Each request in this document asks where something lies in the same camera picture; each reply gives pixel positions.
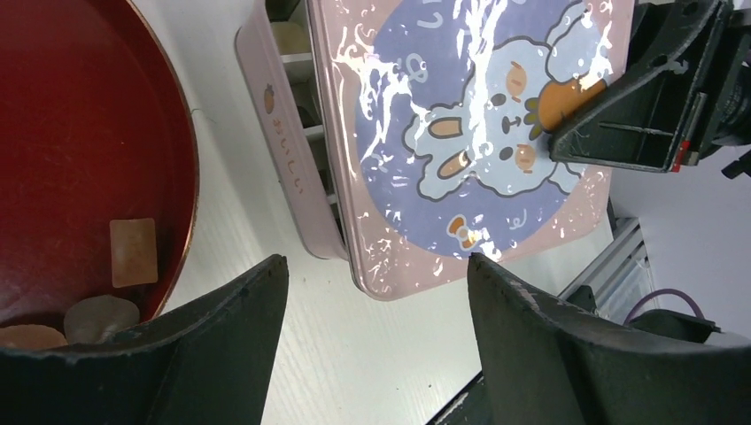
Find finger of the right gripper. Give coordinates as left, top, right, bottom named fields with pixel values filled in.
left=548, top=1, right=731, bottom=173

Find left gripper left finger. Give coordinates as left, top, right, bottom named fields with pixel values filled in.
left=1, top=254, right=289, bottom=424

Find round red plate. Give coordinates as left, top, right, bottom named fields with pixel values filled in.
left=1, top=1, right=199, bottom=327

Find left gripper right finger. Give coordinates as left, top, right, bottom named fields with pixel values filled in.
left=467, top=253, right=750, bottom=424

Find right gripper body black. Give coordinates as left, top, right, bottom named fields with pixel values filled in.
left=669, top=1, right=750, bottom=173

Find dark rounded chocolate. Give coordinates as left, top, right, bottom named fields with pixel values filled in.
left=63, top=295, right=140, bottom=344

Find square metal tray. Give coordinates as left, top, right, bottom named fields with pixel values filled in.
left=306, top=1, right=634, bottom=301

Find pink divided chocolate box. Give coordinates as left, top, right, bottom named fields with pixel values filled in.
left=235, top=1, right=347, bottom=259

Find brown cube chocolate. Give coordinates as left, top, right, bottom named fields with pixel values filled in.
left=109, top=218, right=159, bottom=288

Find brown oval chocolate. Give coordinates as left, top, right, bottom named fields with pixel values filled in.
left=1, top=324, right=68, bottom=351

